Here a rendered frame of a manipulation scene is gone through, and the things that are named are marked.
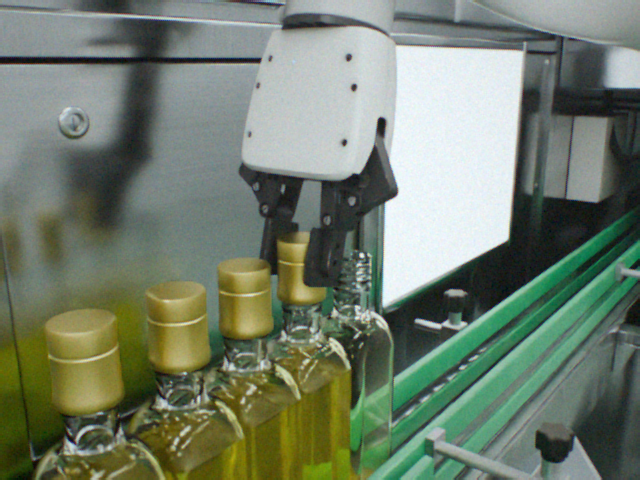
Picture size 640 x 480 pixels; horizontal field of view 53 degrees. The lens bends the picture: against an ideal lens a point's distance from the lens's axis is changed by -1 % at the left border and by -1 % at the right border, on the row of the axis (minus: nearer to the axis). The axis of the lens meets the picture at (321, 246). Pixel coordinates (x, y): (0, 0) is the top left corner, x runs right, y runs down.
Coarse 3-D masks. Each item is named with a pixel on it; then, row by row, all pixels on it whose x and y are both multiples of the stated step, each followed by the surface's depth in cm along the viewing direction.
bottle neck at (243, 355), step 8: (224, 336) 41; (264, 336) 42; (224, 344) 42; (232, 344) 41; (240, 344) 41; (248, 344) 41; (256, 344) 41; (264, 344) 42; (232, 352) 41; (240, 352) 41; (248, 352) 41; (256, 352) 41; (264, 352) 42; (224, 360) 42; (232, 360) 41; (240, 360) 41; (248, 360) 41; (256, 360) 41; (264, 360) 42; (232, 368) 42; (240, 368) 41; (248, 368) 41; (256, 368) 42
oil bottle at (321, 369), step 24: (288, 360) 45; (312, 360) 45; (336, 360) 47; (312, 384) 45; (336, 384) 47; (312, 408) 45; (336, 408) 47; (312, 432) 45; (336, 432) 48; (312, 456) 46; (336, 456) 48
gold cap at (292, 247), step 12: (288, 240) 44; (300, 240) 44; (288, 252) 44; (300, 252) 44; (288, 264) 44; (300, 264) 44; (288, 276) 44; (300, 276) 44; (288, 288) 45; (300, 288) 44; (312, 288) 45; (324, 288) 46; (288, 300) 45; (300, 300) 44; (312, 300) 45
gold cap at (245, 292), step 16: (224, 272) 40; (240, 272) 39; (256, 272) 40; (224, 288) 40; (240, 288) 40; (256, 288) 40; (224, 304) 40; (240, 304) 40; (256, 304) 40; (224, 320) 41; (240, 320) 40; (256, 320) 40; (272, 320) 42; (240, 336) 40; (256, 336) 41
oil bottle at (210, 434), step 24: (144, 408) 38; (192, 408) 37; (216, 408) 38; (144, 432) 37; (168, 432) 36; (192, 432) 36; (216, 432) 37; (240, 432) 39; (168, 456) 36; (192, 456) 36; (216, 456) 37; (240, 456) 39
